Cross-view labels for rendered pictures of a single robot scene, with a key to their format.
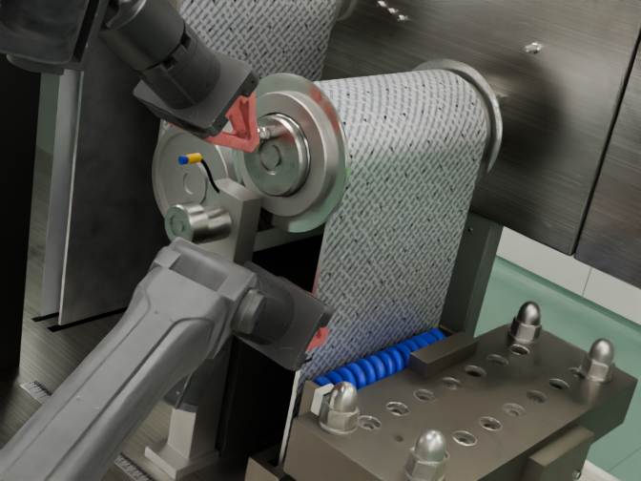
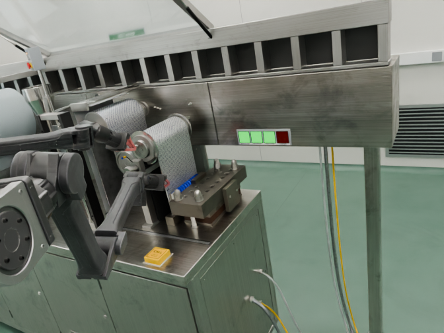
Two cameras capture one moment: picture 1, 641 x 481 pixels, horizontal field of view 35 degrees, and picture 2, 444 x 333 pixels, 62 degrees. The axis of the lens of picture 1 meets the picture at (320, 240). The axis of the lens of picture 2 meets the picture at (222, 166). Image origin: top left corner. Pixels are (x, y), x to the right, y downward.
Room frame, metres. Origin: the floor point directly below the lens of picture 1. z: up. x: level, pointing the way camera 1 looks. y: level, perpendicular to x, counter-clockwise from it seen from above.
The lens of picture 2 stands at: (-0.58, -0.12, 1.67)
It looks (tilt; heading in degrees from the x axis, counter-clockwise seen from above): 21 degrees down; 355
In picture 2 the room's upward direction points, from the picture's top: 10 degrees counter-clockwise
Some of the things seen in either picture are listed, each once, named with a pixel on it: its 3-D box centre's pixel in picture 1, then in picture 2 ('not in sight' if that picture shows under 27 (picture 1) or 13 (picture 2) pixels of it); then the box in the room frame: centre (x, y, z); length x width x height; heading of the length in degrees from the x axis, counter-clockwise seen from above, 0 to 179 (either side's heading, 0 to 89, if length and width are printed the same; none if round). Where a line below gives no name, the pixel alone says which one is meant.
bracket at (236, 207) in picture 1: (198, 333); (142, 194); (0.89, 0.10, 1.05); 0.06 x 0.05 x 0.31; 142
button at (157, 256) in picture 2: not in sight; (157, 256); (0.62, 0.07, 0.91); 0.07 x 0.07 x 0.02; 52
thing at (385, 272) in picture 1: (387, 282); (179, 166); (0.96, -0.08, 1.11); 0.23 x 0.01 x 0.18; 142
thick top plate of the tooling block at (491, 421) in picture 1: (475, 420); (211, 187); (0.92, -0.19, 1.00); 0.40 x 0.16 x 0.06; 142
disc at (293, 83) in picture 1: (287, 153); (143, 147); (0.90, 0.05, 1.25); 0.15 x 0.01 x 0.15; 52
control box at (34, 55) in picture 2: not in sight; (33, 59); (1.27, 0.46, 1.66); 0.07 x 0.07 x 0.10; 29
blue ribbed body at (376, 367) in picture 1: (384, 365); (187, 185); (0.95, -0.09, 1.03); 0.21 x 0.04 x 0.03; 142
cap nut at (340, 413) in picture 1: (341, 403); (177, 194); (0.81, -0.05, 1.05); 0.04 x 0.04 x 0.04
